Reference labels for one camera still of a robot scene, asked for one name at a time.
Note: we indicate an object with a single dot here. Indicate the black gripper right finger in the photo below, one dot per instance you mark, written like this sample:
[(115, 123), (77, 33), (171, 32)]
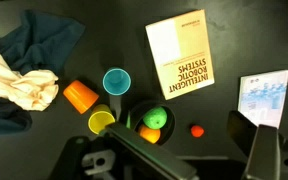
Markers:
[(264, 150)]

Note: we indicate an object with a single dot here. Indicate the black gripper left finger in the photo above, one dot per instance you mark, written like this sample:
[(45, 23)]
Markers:
[(144, 150)]

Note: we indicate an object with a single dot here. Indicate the yellow plastic cup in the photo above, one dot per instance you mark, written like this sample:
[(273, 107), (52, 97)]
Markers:
[(100, 120)]

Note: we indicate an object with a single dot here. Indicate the blue plastic cup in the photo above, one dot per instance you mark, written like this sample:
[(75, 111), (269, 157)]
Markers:
[(116, 81)]

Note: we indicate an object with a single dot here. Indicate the orange plastic cup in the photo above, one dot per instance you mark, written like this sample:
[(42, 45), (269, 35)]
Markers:
[(80, 96)]

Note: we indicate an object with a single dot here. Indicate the green toy fruit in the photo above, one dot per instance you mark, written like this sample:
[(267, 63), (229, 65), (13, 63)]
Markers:
[(155, 117)]

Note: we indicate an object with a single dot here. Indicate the black bowl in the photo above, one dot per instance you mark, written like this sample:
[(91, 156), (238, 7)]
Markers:
[(137, 115)]

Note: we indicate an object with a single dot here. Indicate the pale blue UIST book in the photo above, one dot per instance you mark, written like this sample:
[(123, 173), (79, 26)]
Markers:
[(264, 96)]

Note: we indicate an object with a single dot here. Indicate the small red ball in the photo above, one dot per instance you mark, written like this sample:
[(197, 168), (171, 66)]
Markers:
[(197, 131)]

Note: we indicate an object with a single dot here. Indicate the tan Intelligent Robotic Systems book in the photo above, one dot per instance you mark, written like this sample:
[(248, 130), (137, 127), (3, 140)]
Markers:
[(180, 53)]

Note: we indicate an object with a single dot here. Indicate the peach cloth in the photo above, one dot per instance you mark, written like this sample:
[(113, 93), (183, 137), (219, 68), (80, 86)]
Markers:
[(27, 88)]

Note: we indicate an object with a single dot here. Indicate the dark blue cloth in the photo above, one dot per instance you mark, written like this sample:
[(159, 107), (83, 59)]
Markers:
[(40, 43)]

